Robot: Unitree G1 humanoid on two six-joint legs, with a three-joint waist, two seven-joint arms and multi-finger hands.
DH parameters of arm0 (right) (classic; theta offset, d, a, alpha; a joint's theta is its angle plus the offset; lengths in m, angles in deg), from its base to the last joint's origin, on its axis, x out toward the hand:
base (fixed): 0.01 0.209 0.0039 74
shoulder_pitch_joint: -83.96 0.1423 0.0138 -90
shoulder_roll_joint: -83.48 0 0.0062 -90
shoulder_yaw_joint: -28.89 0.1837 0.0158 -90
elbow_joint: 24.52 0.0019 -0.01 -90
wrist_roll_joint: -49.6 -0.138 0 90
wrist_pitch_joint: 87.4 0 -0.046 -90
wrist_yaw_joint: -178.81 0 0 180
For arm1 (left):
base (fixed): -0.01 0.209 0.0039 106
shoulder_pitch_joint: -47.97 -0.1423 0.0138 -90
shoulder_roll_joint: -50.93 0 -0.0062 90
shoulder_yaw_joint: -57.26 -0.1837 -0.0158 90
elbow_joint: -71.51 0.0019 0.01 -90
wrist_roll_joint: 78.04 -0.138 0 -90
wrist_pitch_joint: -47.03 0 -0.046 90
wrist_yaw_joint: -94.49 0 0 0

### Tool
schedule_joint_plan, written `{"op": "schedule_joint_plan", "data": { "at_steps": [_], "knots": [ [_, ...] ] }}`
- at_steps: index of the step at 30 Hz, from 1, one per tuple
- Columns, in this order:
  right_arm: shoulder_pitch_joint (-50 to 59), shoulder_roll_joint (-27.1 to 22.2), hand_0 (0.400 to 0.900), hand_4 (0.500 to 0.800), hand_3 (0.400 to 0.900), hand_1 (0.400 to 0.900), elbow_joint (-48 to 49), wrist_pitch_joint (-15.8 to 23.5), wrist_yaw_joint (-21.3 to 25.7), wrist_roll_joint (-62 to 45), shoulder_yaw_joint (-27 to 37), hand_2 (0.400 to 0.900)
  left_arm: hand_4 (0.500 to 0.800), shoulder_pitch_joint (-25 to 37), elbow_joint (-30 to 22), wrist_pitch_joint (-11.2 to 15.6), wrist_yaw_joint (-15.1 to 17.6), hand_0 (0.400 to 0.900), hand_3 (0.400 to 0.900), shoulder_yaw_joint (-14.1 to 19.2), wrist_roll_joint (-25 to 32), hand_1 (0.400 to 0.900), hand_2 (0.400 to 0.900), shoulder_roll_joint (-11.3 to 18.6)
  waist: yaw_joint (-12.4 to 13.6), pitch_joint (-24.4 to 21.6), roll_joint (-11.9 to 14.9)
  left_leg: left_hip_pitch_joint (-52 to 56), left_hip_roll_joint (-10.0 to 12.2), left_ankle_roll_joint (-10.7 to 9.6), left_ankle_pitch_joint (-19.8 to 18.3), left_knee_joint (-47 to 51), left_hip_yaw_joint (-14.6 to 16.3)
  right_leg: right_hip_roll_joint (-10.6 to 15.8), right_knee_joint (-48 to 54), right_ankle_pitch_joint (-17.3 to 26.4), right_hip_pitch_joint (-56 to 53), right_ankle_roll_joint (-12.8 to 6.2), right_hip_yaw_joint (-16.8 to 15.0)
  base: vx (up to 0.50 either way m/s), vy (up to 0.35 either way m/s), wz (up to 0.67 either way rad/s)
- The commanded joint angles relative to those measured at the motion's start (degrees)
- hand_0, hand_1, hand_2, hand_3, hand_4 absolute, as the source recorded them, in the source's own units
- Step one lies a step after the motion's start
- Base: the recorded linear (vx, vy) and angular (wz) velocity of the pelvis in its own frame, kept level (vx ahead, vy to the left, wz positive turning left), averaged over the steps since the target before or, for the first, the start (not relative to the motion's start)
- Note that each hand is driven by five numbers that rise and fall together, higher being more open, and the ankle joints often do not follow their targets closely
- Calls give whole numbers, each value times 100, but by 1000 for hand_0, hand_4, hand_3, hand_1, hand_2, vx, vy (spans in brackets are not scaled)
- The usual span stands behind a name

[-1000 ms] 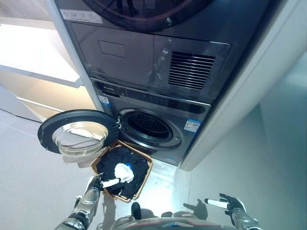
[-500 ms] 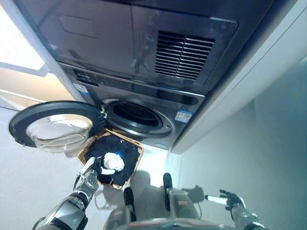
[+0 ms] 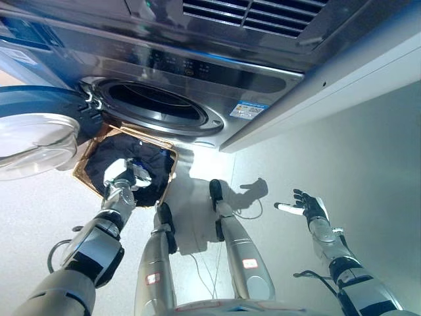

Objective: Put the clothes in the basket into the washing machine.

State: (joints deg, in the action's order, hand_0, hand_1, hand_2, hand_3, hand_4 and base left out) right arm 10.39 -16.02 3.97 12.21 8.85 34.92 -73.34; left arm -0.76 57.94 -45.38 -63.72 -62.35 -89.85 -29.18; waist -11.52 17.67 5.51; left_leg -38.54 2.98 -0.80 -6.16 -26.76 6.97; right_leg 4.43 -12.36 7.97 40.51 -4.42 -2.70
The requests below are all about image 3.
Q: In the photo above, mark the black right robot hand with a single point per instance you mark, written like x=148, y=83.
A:
x=312, y=205

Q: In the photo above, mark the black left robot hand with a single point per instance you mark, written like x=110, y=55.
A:
x=131, y=176

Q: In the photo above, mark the blue garment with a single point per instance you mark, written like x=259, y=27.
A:
x=141, y=163

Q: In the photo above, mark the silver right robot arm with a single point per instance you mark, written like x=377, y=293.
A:
x=348, y=263

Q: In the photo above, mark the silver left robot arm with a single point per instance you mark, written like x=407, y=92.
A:
x=89, y=250

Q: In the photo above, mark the black clothes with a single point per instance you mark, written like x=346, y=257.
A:
x=108, y=151

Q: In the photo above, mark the brown wicker laundry basket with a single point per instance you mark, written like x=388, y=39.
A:
x=82, y=168

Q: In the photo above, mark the round washing machine door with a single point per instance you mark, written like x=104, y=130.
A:
x=39, y=102

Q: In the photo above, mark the grey front-load washing machine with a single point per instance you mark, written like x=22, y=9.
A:
x=230, y=82

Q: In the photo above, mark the silver right robot leg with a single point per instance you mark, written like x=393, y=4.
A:
x=246, y=253

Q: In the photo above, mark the silver robot leg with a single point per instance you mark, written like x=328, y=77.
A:
x=246, y=253
x=154, y=263

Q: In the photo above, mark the silver left robot leg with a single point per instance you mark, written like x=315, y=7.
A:
x=154, y=263

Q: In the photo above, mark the blue energy label sticker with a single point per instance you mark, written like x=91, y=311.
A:
x=248, y=109

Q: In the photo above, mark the tall white appliance cabinet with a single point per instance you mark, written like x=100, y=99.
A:
x=329, y=89

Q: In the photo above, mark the grey robot torso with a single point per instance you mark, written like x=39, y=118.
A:
x=240, y=309

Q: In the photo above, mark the small blue white sticker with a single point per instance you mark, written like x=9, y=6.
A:
x=21, y=57

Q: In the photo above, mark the grey stacked dryer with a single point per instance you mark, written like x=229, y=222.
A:
x=213, y=36

